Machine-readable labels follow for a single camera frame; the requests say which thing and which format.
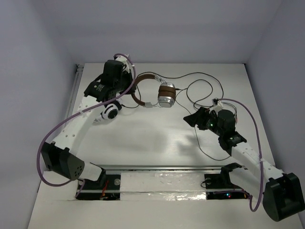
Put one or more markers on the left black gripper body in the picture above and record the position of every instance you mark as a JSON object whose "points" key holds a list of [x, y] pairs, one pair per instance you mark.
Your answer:
{"points": [[124, 87]]}

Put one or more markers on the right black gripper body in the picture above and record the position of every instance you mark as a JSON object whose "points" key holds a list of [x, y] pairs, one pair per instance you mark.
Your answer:
{"points": [[211, 123]]}

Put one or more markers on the brown silver headphones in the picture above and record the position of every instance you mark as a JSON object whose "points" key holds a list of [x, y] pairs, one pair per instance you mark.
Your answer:
{"points": [[166, 91]]}

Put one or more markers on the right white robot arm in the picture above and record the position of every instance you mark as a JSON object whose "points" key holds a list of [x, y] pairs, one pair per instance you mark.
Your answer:
{"points": [[279, 193]]}

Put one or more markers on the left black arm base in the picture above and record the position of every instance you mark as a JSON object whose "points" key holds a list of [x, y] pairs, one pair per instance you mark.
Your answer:
{"points": [[89, 190]]}

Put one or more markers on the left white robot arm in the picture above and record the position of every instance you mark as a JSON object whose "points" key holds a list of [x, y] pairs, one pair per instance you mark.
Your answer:
{"points": [[100, 102]]}

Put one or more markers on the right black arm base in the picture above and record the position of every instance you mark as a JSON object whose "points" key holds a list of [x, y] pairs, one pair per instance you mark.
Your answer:
{"points": [[217, 189]]}

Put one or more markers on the white black headphones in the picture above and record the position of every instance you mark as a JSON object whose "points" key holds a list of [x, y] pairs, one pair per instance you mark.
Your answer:
{"points": [[110, 112]]}

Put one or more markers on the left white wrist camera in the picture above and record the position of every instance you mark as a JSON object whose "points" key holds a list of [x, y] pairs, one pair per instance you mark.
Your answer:
{"points": [[127, 64]]}

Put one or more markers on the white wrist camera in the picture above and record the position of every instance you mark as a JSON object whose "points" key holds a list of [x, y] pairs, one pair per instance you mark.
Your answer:
{"points": [[217, 106], [127, 64]]}

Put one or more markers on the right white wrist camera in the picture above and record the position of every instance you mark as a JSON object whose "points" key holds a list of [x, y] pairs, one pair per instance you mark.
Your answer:
{"points": [[217, 106]]}

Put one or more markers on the aluminium left rail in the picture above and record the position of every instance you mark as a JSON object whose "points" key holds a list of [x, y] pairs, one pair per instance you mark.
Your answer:
{"points": [[68, 114]]}

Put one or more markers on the aluminium rail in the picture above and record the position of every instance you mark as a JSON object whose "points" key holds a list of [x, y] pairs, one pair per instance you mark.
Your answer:
{"points": [[68, 114], [158, 168]]}

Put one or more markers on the aluminium front rail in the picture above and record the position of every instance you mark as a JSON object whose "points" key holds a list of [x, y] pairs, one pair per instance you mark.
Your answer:
{"points": [[158, 168]]}

